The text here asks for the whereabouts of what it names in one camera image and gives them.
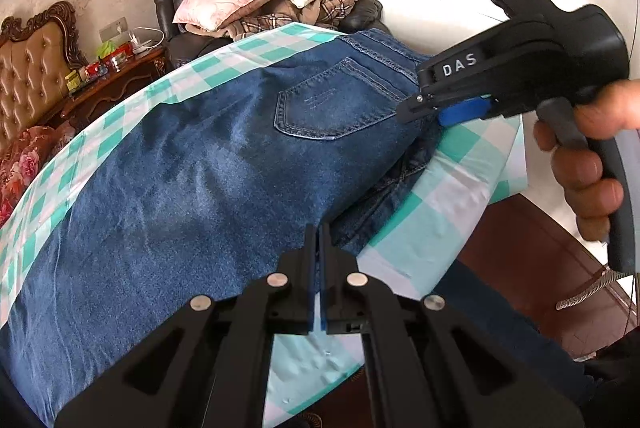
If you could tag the red floral blanket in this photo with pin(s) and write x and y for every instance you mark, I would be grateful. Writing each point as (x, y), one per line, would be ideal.
(22, 167)

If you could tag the brown plaid cloth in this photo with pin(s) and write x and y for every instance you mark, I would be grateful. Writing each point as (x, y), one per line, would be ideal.
(330, 5)

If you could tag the yellow green box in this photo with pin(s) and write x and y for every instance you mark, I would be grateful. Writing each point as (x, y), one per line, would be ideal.
(74, 80)

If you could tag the carved wooden tufted headboard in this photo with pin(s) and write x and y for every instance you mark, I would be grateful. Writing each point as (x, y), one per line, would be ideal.
(30, 67)

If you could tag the small red box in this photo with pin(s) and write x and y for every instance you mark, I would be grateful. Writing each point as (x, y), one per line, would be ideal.
(95, 70)

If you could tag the red tin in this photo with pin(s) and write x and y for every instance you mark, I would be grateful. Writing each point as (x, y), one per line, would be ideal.
(120, 56)

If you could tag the teal white checked sheet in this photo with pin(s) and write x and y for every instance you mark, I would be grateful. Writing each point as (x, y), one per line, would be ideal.
(450, 188)

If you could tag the dark wooden nightstand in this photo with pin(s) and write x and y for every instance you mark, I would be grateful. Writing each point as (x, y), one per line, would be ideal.
(110, 90)

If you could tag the grey wall socket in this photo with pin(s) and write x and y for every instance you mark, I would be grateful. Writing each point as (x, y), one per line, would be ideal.
(114, 31)

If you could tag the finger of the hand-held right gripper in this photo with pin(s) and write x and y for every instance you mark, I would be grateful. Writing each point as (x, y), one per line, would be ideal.
(462, 112)

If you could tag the green crumpled packet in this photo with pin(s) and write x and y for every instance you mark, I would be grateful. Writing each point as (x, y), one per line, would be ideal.
(106, 49)

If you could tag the person's dark clothing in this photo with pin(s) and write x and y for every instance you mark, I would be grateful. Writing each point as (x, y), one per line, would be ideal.
(525, 358)

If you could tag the person's right hand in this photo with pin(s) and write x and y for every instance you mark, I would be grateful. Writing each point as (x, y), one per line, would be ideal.
(582, 188)

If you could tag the blue denim pants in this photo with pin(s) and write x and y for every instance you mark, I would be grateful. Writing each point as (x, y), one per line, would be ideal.
(200, 188)

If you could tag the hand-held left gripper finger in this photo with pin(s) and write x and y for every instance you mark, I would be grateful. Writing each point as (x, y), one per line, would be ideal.
(313, 308)
(324, 308)

